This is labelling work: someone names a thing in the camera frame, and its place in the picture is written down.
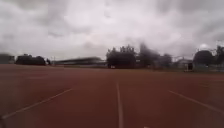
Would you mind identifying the dark cluster of trees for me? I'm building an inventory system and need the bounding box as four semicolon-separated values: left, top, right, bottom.
105;43;174;70

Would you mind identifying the long low building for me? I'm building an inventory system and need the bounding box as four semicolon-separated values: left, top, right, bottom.
53;56;108;67

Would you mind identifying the red running track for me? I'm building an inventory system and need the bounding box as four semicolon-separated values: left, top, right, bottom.
0;64;224;128

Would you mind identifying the small building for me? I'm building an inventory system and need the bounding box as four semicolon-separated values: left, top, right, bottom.
173;58;194;71

